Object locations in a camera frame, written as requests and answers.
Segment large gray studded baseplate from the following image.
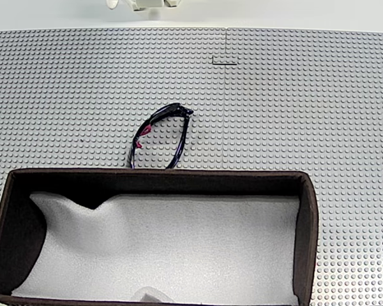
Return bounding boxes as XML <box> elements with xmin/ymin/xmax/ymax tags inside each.
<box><xmin>0</xmin><ymin>27</ymin><xmax>228</xmax><ymax>306</ymax></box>
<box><xmin>222</xmin><ymin>27</ymin><xmax>383</xmax><ymax>306</ymax></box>

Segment dark brown fabric bin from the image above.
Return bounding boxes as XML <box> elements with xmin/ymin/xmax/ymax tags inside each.
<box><xmin>0</xmin><ymin>168</ymin><xmax>320</xmax><ymax>306</ymax></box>

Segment white foam liner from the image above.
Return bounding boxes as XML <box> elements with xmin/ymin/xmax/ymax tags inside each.
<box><xmin>11</xmin><ymin>191</ymin><xmax>300</xmax><ymax>306</ymax></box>

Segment black glasses with pink accents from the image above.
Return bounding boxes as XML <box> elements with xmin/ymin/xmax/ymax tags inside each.
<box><xmin>128</xmin><ymin>102</ymin><xmax>195</xmax><ymax>170</ymax></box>

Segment small gray studded plate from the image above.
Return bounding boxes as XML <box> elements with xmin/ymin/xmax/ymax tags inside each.
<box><xmin>211</xmin><ymin>55</ymin><xmax>238</xmax><ymax>66</ymax></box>

